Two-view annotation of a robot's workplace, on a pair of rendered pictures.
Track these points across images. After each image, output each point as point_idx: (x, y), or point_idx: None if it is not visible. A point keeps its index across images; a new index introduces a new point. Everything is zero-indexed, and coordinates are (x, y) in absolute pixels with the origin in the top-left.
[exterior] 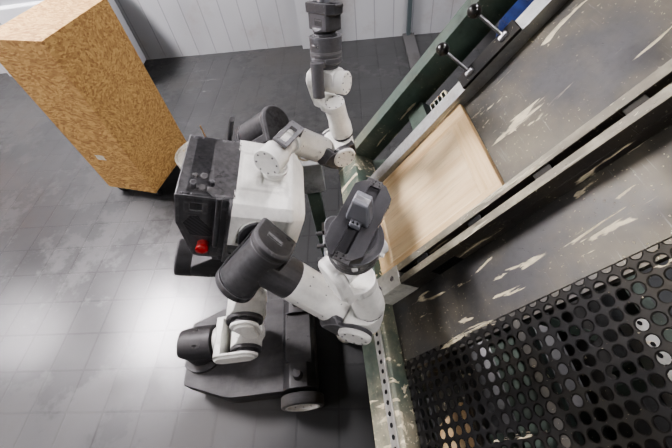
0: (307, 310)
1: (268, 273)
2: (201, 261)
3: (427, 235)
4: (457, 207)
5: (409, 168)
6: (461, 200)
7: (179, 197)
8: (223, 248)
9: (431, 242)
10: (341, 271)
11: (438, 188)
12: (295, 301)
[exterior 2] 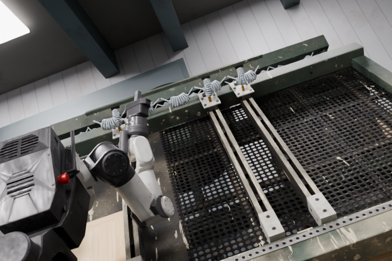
0: (144, 189)
1: None
2: (45, 230)
3: (115, 255)
4: (111, 235)
5: None
6: (109, 233)
7: (51, 129)
8: (73, 184)
9: (126, 232)
10: (144, 131)
11: (89, 249)
12: (139, 177)
